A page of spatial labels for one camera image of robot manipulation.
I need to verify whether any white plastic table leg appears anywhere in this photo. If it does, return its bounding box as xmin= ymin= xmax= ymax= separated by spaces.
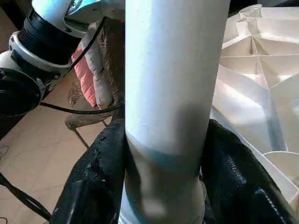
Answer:
xmin=118 ymin=0 xmax=231 ymax=224

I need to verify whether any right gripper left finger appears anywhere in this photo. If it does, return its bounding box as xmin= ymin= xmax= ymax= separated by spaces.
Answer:
xmin=50 ymin=119 xmax=128 ymax=224

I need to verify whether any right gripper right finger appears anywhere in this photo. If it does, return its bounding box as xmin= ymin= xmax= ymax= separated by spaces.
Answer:
xmin=200 ymin=119 xmax=299 ymax=224

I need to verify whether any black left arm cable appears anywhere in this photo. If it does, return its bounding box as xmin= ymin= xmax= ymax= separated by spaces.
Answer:
xmin=39 ymin=18 xmax=126 ymax=115

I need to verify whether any white plastic table top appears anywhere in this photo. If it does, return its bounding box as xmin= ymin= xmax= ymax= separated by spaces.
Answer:
xmin=209 ymin=4 xmax=299 ymax=210

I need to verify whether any black floor cable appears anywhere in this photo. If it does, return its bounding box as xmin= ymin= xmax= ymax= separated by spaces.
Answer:
xmin=0 ymin=172 xmax=53 ymax=222

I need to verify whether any pink white glove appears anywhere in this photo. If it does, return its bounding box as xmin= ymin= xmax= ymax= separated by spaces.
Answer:
xmin=70 ymin=24 xmax=114 ymax=109

